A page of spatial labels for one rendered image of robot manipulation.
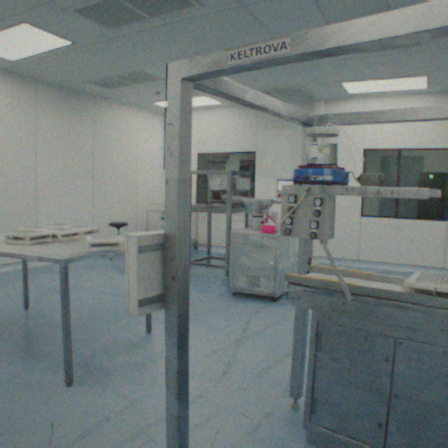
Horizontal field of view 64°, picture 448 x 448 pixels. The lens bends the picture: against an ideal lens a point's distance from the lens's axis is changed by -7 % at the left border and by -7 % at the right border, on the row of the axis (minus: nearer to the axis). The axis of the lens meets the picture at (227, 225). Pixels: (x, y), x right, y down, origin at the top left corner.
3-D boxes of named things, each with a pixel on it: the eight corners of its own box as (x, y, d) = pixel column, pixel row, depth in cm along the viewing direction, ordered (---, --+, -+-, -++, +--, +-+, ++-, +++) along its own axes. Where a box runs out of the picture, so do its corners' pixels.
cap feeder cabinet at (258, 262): (227, 295, 449) (228, 231, 443) (248, 285, 499) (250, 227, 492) (277, 303, 420) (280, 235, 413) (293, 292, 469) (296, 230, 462)
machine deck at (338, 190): (281, 193, 170) (281, 184, 169) (315, 194, 200) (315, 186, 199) (428, 199, 133) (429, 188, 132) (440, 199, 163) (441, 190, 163)
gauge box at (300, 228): (279, 236, 171) (281, 191, 169) (290, 234, 180) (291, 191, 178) (325, 240, 158) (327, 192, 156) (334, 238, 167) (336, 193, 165)
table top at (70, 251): (-99, 246, 259) (-100, 241, 258) (23, 231, 363) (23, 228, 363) (64, 264, 213) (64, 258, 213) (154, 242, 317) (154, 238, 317)
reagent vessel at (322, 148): (299, 165, 171) (300, 123, 169) (313, 167, 183) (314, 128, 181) (331, 164, 162) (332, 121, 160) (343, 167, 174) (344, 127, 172)
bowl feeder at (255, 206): (237, 230, 455) (237, 198, 452) (250, 227, 487) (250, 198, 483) (275, 233, 432) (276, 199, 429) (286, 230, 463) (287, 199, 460)
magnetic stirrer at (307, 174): (290, 184, 170) (291, 164, 169) (310, 186, 187) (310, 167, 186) (332, 185, 158) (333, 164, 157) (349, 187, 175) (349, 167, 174)
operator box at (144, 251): (126, 314, 119) (124, 233, 117) (164, 303, 133) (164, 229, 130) (138, 318, 116) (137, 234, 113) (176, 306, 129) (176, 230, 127)
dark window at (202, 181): (196, 206, 799) (197, 153, 789) (196, 206, 800) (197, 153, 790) (254, 209, 736) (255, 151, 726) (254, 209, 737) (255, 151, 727)
